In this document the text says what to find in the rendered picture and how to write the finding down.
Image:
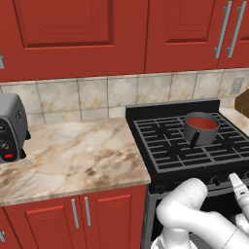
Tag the grey toaster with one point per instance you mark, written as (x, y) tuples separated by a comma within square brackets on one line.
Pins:
[(11, 126)]

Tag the grey wall socket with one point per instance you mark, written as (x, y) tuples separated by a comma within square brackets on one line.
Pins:
[(236, 86)]

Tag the red marinara sauce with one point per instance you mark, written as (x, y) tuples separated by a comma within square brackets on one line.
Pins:
[(201, 122)]

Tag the black gas stove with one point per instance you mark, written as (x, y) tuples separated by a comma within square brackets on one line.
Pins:
[(168, 152)]

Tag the brown wooden block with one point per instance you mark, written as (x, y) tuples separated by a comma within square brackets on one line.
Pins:
[(243, 103)]

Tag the red lower cupboard door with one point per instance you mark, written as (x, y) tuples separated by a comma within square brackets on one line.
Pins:
[(120, 220), (5, 236), (45, 227)]

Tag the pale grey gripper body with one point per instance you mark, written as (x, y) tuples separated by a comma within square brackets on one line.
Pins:
[(240, 189)]

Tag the wide red upper cupboard door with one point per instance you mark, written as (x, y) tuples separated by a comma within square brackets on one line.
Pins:
[(74, 35)]

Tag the black oven door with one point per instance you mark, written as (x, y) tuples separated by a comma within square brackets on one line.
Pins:
[(149, 214)]

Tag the black stove knob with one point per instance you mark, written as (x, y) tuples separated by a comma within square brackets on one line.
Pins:
[(159, 188), (217, 180), (247, 175)]

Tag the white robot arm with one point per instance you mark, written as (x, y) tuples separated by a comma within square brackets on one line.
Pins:
[(181, 207)]

